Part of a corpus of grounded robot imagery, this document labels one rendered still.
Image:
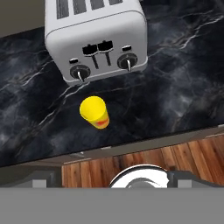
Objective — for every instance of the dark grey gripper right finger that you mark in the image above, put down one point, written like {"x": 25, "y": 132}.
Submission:
{"x": 172, "y": 180}

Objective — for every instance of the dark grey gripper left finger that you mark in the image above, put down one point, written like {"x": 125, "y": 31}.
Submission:
{"x": 54, "y": 180}

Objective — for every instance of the grey counter cupboard run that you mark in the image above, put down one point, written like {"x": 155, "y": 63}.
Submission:
{"x": 122, "y": 148}

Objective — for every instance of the yellow cup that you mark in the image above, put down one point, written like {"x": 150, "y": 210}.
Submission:
{"x": 94, "y": 111}

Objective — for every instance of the white and black round object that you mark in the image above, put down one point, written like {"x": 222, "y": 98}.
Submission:
{"x": 137, "y": 176}

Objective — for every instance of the silver four-slot toaster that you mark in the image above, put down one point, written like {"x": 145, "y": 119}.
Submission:
{"x": 96, "y": 38}

